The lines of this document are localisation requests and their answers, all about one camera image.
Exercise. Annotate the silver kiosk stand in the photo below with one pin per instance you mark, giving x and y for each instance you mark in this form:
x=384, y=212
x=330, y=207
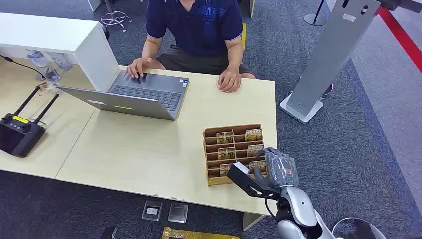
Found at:
x=329, y=56

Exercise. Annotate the person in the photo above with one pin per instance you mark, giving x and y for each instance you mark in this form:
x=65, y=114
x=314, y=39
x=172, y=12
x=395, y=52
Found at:
x=197, y=29

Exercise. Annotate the white desk shelf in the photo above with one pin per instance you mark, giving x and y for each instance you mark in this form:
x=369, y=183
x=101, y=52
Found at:
x=66, y=39

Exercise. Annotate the table leg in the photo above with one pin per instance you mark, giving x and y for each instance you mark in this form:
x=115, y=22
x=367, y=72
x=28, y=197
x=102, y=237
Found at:
x=250, y=220

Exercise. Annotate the chrome chair base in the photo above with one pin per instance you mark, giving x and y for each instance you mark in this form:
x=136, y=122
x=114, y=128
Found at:
x=114, y=18

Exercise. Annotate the stanchion with round base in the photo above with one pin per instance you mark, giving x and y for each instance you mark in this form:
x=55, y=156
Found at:
x=316, y=18

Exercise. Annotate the clear water bottle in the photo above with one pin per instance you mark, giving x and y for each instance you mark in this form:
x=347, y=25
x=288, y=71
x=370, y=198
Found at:
x=43, y=66
x=62, y=61

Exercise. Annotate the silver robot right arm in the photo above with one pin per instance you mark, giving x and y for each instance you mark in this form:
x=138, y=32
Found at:
x=298, y=211

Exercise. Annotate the person's right hand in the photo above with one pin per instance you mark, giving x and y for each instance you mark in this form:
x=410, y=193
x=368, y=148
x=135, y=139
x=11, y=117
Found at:
x=137, y=67

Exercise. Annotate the yellow floor strip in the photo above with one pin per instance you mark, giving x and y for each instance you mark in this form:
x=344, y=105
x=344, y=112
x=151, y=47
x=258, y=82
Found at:
x=244, y=36

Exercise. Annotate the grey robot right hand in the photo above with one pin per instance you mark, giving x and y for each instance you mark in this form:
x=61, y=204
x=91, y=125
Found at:
x=280, y=170

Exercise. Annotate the round grey robot body rim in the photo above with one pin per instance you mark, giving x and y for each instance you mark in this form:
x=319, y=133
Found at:
x=359, y=227

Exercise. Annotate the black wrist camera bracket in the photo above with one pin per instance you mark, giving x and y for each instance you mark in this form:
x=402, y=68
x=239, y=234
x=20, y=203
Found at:
x=245, y=179

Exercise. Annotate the black remote controller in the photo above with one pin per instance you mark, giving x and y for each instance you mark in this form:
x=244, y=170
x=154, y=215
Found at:
x=18, y=132

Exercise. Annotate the grey laptop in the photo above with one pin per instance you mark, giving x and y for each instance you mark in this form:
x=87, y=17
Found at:
x=145, y=95

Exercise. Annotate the person's right forearm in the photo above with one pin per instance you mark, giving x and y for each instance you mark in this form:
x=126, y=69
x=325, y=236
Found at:
x=150, y=47

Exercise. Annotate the person's left forearm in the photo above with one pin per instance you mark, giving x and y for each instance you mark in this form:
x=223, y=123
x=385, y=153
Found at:
x=233, y=52

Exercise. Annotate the black object on floor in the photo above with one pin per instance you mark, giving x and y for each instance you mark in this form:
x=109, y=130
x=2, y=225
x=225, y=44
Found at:
x=109, y=232

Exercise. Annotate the wooden card holder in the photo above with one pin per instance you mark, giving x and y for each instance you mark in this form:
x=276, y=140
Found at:
x=214, y=146

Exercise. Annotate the person's left hand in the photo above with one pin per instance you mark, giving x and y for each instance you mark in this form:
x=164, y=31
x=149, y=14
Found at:
x=229, y=80

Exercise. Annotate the small clear plastic holder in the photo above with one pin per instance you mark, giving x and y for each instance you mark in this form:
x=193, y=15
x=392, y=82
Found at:
x=44, y=88

